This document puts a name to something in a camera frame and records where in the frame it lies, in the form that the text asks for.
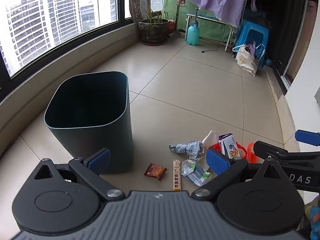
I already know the light blue bag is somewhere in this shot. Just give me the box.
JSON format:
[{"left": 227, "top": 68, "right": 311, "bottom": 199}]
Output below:
[{"left": 254, "top": 42, "right": 266, "bottom": 60}]

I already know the black power cable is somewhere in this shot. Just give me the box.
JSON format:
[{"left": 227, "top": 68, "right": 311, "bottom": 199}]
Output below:
[{"left": 201, "top": 25, "right": 227, "bottom": 53}]

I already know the orange mesh net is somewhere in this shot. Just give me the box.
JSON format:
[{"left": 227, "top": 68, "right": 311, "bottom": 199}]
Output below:
[{"left": 246, "top": 142, "right": 258, "bottom": 163}]

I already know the green cloth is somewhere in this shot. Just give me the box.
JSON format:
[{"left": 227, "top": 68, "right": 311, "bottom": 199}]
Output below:
[{"left": 162, "top": 0, "right": 240, "bottom": 43}]

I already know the red plastic bag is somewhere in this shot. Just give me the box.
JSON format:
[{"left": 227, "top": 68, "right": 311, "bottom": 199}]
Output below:
[{"left": 210, "top": 142, "right": 247, "bottom": 155}]

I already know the white folding table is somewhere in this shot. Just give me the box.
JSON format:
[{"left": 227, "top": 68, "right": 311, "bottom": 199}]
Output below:
[{"left": 185, "top": 12, "right": 238, "bottom": 52}]

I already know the brown snack packet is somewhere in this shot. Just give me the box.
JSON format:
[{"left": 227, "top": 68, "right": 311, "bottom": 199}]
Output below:
[{"left": 144, "top": 163, "right": 167, "bottom": 182}]

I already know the blue plastic stool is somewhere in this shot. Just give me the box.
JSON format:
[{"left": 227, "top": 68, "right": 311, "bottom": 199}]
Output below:
[{"left": 236, "top": 19, "right": 270, "bottom": 68}]

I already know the brown cardboard box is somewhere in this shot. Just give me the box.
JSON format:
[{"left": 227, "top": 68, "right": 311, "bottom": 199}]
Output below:
[{"left": 129, "top": 0, "right": 151, "bottom": 23}]

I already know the clear green plastic wrapper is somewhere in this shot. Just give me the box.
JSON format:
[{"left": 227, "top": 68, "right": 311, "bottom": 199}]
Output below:
[{"left": 180, "top": 159, "right": 212, "bottom": 187}]

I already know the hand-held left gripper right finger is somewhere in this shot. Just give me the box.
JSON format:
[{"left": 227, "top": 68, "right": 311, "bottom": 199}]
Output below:
[{"left": 191, "top": 147, "right": 297, "bottom": 202}]

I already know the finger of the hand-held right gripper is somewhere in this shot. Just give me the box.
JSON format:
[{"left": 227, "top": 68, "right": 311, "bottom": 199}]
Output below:
[
  {"left": 294, "top": 129, "right": 320, "bottom": 143},
  {"left": 253, "top": 141, "right": 289, "bottom": 159}
]

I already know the person's patterned clothing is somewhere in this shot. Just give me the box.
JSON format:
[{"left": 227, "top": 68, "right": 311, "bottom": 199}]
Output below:
[{"left": 304, "top": 205, "right": 320, "bottom": 240}]

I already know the teal spray bottle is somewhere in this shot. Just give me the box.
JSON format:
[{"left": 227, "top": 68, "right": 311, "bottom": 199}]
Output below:
[{"left": 185, "top": 9, "right": 200, "bottom": 46}]

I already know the beige stick sachet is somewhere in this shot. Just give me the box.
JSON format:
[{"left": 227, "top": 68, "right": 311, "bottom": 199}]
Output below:
[{"left": 171, "top": 159, "right": 184, "bottom": 192}]

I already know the grey-blue plastic bag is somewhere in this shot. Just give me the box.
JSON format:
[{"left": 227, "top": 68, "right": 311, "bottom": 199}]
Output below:
[{"left": 168, "top": 141, "right": 205, "bottom": 159}]

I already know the dark green trash bin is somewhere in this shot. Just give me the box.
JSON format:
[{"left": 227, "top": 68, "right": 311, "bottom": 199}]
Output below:
[{"left": 44, "top": 71, "right": 133, "bottom": 175}]

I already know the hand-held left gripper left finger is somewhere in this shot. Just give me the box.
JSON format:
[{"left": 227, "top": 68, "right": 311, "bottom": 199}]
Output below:
[{"left": 32, "top": 148, "right": 125, "bottom": 202}]

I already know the purple white carton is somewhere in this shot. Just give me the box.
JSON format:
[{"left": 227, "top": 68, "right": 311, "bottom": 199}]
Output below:
[{"left": 218, "top": 133, "right": 241, "bottom": 159}]

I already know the potted plant in dark pot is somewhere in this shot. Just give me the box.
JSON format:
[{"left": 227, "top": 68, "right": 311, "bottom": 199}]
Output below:
[{"left": 138, "top": 9, "right": 170, "bottom": 46}]

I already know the knotted white plastic bag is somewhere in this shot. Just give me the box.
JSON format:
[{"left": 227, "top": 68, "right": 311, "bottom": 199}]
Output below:
[{"left": 201, "top": 130, "right": 218, "bottom": 148}]

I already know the white shopping bag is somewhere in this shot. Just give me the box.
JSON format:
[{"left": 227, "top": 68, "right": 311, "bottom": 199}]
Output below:
[{"left": 232, "top": 44, "right": 259, "bottom": 77}]

